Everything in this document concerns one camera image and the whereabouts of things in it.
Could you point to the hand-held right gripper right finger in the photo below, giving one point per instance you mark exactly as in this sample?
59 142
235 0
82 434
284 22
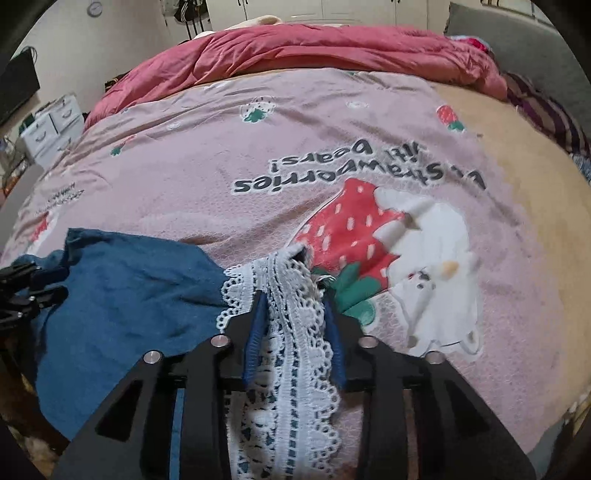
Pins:
334 350

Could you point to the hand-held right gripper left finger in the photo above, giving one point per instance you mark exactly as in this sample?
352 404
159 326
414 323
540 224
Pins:
255 337

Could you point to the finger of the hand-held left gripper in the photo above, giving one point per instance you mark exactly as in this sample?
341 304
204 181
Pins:
44 296
23 275

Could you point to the blue pants with lace trim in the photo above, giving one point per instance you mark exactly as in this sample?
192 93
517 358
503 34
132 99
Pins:
129 286

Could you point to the white drawer unit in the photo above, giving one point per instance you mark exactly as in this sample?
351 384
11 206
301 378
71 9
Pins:
51 129

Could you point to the pink strawberry printed blanket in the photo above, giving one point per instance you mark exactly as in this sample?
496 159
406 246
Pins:
231 152

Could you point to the black monitor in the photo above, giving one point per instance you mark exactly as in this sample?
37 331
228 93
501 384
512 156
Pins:
16 87

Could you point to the beige fleece bed sheet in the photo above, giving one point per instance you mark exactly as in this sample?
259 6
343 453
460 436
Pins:
531 184

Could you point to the red quilt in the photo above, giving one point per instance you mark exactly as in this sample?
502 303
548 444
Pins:
300 50

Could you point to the blue floral cloth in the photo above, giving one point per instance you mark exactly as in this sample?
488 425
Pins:
584 167

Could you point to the hanging black clothes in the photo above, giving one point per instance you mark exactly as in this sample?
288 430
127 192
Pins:
187 11

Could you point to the cream pillow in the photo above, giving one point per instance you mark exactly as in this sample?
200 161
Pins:
261 20

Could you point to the purple striped cloth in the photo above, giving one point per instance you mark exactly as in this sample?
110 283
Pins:
545 110

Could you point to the red and blue cloth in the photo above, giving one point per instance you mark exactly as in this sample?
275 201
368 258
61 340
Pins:
473 44

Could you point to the grey padded headboard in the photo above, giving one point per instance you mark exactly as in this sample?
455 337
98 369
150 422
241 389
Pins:
531 41

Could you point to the round wall clock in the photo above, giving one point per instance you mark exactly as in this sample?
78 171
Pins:
96 9

